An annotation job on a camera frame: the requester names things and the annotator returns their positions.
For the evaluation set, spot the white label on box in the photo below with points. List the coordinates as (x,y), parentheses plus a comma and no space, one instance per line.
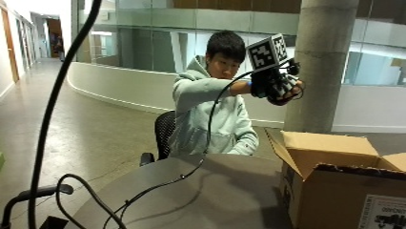
(385,213)

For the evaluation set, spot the grey concrete pillar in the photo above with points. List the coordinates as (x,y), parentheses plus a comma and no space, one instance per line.
(321,63)

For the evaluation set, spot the small black palm camera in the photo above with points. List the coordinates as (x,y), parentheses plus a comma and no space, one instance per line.
(293,67)

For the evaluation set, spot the black mesh office chair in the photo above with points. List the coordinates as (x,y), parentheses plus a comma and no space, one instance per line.
(166,130)

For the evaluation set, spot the white cube with black markers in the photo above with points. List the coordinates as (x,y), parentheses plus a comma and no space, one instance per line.
(265,54)

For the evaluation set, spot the white curved balustrade wall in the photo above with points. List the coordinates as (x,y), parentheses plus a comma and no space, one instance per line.
(123,86)

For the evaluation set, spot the open brown cardboard box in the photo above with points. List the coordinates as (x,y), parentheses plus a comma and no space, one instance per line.
(339,187)

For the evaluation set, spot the person in light green hoodie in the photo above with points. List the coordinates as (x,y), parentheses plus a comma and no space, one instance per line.
(203,120)

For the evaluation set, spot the brown wooden door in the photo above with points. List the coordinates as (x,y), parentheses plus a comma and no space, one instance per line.
(10,47)

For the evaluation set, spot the black chair armrest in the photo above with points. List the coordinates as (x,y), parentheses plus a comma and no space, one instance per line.
(30,194)

